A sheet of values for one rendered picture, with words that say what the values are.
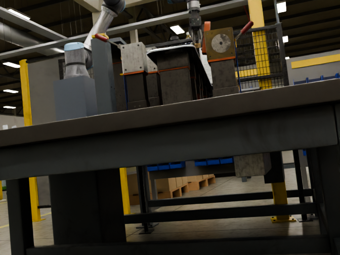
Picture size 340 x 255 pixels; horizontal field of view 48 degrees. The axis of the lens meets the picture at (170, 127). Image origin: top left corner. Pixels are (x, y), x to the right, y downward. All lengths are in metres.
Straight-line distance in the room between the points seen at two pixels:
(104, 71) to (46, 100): 3.27
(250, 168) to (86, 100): 1.18
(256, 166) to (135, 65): 0.62
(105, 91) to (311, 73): 2.99
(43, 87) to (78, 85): 2.76
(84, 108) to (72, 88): 0.14
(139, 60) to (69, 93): 0.79
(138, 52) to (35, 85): 3.57
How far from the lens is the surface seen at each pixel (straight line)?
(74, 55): 2.33
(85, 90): 2.21
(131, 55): 1.56
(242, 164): 1.31
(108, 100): 1.67
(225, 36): 1.52
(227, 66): 1.49
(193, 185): 6.45
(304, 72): 4.32
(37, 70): 5.07
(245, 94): 0.75
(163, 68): 1.49
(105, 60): 1.70
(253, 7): 3.34
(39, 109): 4.98
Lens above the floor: 0.59
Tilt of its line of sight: 4 degrees up
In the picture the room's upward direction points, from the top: 6 degrees counter-clockwise
